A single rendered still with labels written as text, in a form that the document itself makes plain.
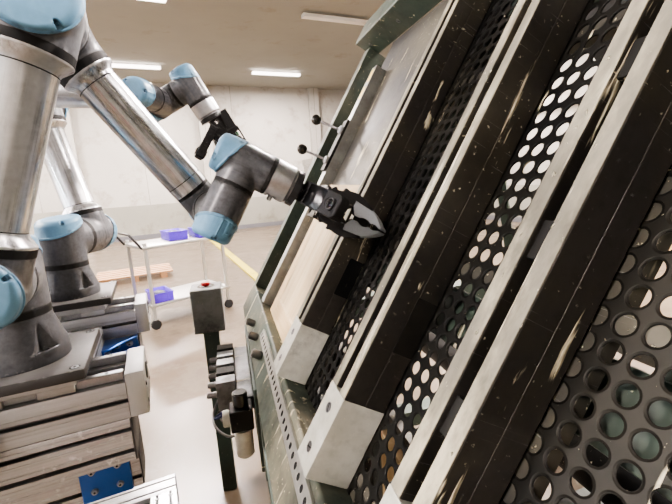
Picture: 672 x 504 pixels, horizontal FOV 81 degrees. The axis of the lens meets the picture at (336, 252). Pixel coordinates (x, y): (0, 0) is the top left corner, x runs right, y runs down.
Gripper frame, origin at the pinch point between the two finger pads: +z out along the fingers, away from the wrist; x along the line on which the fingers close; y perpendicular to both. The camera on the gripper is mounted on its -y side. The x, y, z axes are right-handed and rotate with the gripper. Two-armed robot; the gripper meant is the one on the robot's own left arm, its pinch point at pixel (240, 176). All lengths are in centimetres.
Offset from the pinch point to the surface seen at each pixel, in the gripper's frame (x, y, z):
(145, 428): 98, -108, 97
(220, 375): -14, -41, 46
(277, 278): 5.3, -8.1, 37.7
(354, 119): 1.3, 46.1, 4.2
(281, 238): 28.4, 4.9, 32.3
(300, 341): -55, -17, 32
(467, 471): -109, -15, 23
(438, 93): -59, 36, 3
